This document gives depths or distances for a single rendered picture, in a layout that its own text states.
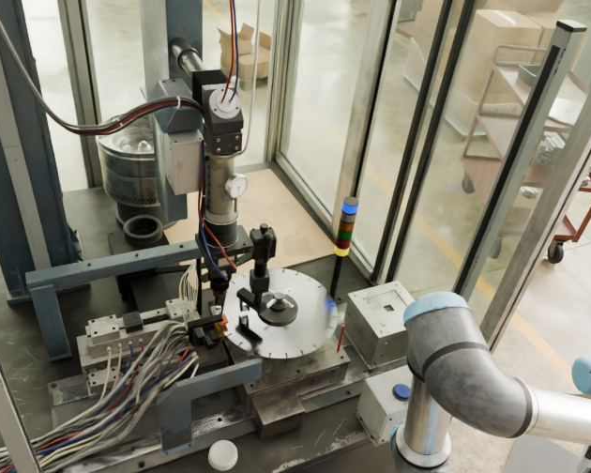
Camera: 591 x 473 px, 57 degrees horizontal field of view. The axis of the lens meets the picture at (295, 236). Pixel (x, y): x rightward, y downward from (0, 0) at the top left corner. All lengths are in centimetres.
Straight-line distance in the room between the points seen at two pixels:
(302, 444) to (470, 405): 68
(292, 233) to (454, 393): 128
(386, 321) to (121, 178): 97
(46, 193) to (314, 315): 82
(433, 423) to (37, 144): 118
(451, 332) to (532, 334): 220
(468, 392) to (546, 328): 231
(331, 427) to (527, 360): 162
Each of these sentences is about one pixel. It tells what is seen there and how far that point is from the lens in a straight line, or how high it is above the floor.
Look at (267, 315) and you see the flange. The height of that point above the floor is 96.
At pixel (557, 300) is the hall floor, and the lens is 339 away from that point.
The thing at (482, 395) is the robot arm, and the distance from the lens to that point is 88.
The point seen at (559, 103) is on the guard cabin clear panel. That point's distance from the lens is 123.
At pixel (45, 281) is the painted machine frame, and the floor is 104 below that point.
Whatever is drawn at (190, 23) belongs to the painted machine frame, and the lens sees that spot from 132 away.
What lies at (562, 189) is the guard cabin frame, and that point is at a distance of 122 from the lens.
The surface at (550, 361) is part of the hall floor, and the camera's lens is 302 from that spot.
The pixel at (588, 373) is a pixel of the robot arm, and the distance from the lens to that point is 121.
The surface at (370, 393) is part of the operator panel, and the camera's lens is 144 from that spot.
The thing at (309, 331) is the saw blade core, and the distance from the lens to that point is 143.
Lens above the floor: 202
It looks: 39 degrees down
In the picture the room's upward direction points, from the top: 7 degrees clockwise
